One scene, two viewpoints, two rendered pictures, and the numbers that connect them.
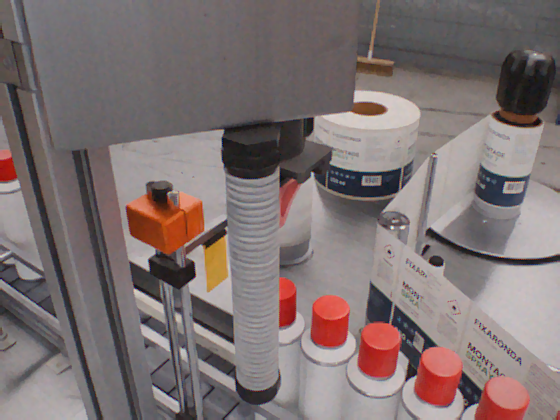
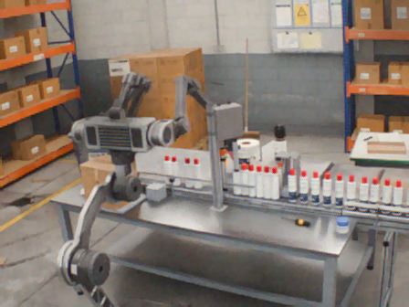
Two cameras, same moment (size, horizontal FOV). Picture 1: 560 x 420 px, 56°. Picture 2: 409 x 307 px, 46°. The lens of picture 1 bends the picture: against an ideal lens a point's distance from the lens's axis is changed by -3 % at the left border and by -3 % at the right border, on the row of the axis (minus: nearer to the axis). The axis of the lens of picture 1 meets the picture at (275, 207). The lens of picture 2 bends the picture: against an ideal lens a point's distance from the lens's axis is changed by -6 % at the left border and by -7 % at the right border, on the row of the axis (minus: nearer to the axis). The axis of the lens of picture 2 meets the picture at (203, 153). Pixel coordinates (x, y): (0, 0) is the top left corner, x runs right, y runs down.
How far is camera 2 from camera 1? 2.75 m
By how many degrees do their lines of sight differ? 14
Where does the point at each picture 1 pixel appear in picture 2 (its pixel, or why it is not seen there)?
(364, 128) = (246, 147)
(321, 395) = (244, 178)
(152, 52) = (226, 132)
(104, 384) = (217, 173)
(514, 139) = (279, 144)
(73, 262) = (215, 154)
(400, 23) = (260, 110)
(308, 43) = (238, 129)
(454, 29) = (289, 110)
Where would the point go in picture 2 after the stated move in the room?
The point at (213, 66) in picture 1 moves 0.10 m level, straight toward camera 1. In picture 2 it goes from (231, 132) to (235, 136)
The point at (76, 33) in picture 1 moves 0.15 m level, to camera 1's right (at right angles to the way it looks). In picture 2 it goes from (221, 131) to (246, 128)
